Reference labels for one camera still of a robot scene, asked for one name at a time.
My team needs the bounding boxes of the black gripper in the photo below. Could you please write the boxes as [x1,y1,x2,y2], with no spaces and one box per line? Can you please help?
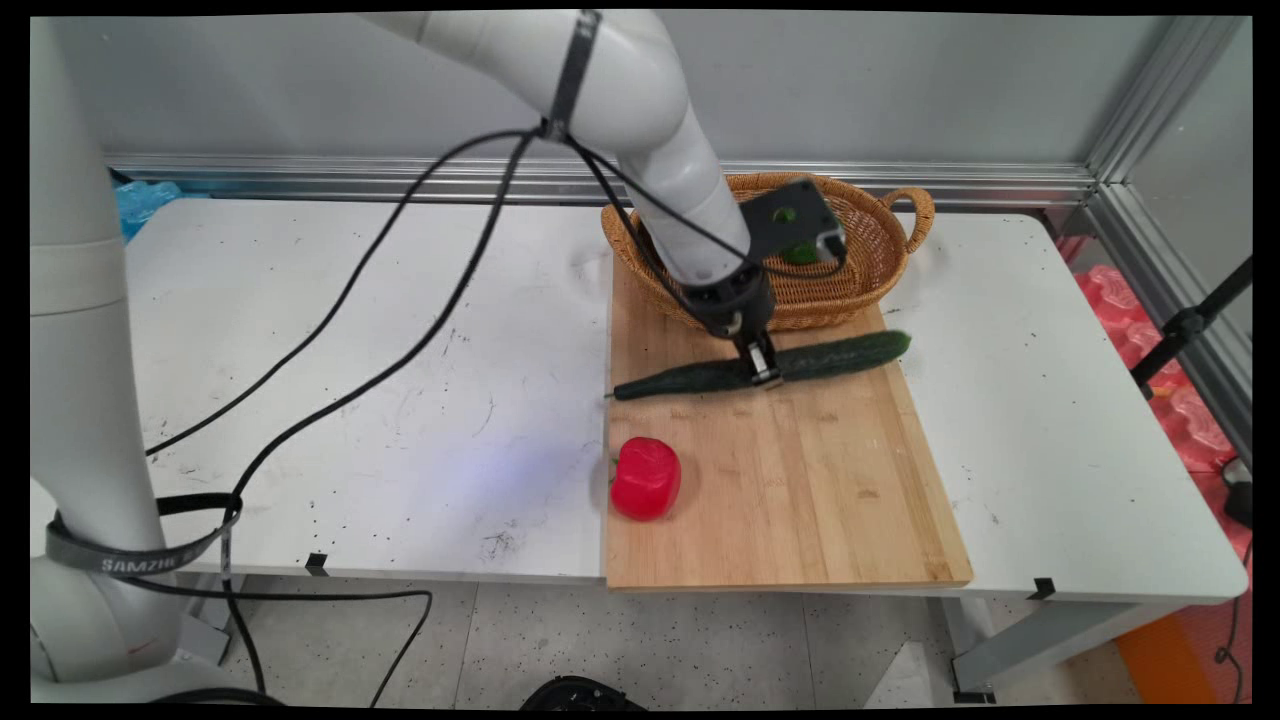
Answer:
[684,268,783,391]

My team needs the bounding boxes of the long green cucumber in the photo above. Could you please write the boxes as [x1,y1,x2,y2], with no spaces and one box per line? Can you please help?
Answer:
[605,331,913,403]

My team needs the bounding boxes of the green bell pepper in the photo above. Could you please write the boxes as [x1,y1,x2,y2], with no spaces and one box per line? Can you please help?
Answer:
[772,205,825,267]

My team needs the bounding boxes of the wooden cutting board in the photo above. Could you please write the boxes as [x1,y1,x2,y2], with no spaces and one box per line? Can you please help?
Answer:
[603,252,975,592]

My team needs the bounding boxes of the woven wicker basket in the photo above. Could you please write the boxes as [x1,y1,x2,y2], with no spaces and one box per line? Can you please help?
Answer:
[601,172,937,333]

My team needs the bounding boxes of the red bell pepper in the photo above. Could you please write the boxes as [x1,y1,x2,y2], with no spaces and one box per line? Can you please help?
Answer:
[610,436,684,522]

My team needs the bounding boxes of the round black floor object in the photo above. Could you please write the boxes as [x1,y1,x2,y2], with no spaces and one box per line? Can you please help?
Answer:
[520,675,647,712]

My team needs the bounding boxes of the grey table leg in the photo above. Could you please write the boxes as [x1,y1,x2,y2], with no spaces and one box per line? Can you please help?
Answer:
[940,598,1193,703]

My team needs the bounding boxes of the red bubble wrap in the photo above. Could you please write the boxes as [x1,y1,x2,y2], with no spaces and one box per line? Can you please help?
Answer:
[1058,235,1253,561]

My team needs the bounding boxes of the black tripod stand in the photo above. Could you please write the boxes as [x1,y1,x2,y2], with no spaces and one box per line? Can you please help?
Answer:
[1130,257,1253,401]

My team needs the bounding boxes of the small black device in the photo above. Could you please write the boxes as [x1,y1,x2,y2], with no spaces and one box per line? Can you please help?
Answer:
[1221,457,1253,531]

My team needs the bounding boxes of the blue bubble wrap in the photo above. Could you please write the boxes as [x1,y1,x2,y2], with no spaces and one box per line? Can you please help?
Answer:
[112,178,183,243]

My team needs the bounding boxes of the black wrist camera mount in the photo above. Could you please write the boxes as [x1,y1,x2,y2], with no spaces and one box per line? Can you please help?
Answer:
[740,177,849,269]

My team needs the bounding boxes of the black camera cable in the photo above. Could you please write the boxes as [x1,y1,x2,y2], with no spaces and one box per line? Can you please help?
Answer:
[560,130,849,319]

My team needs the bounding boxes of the aluminium frame rail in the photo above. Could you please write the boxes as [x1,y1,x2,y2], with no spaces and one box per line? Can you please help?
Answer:
[104,152,1101,210]

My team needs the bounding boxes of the plain black arm strap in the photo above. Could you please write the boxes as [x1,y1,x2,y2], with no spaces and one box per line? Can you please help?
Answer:
[545,10,604,139]

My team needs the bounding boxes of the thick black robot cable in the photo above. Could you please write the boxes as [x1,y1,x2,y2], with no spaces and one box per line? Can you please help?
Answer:
[220,128,551,696]

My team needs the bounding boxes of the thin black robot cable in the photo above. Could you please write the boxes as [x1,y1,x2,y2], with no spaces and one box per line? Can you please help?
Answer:
[144,128,546,458]

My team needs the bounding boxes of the aluminium frame post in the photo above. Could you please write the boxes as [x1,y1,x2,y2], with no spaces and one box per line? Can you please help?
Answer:
[1084,15,1253,463]

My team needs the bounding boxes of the black floor cable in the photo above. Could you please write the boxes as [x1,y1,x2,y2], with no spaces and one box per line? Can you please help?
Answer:
[125,575,434,708]

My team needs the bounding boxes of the thin black hanging cable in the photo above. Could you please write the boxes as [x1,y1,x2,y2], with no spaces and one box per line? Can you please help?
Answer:
[1213,540,1253,703]

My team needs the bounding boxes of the grey printed velcro strap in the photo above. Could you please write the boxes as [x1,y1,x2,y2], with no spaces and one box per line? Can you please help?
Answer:
[44,492,244,578]

